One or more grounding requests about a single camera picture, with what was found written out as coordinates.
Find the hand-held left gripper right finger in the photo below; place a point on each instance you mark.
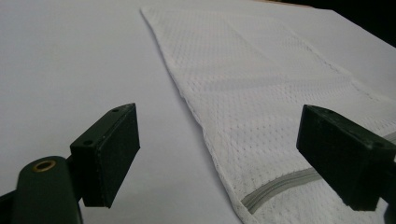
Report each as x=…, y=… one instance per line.
x=342, y=149

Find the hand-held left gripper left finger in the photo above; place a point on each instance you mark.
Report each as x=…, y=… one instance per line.
x=106, y=158

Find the white mesh laundry bag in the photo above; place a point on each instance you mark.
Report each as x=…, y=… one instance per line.
x=258, y=102

